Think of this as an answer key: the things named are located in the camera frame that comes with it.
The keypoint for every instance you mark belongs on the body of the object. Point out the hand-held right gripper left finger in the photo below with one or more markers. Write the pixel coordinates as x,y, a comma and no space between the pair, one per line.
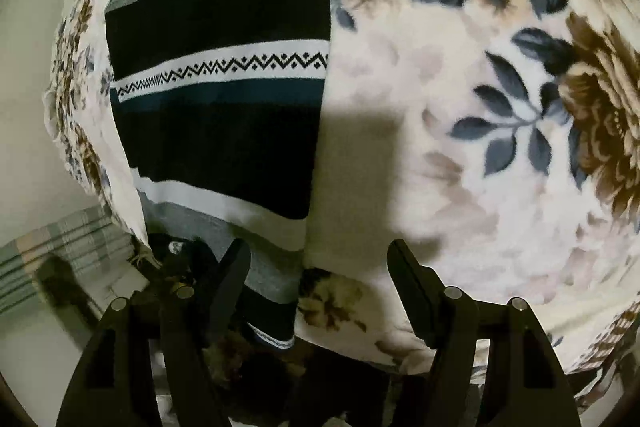
231,287

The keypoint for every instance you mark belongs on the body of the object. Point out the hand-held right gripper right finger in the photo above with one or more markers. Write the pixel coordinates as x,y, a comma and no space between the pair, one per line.
412,287

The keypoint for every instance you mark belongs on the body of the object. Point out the black grey striped sweater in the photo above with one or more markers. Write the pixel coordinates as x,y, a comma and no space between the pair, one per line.
215,17

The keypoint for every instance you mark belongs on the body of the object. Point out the grey-green curtain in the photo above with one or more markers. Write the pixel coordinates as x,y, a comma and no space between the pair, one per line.
50,257

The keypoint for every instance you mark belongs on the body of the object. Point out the brown checked bed sheet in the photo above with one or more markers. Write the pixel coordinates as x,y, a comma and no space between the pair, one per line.
617,332

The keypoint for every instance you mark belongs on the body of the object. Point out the floral bed blanket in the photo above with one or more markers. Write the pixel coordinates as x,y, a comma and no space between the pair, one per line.
450,57

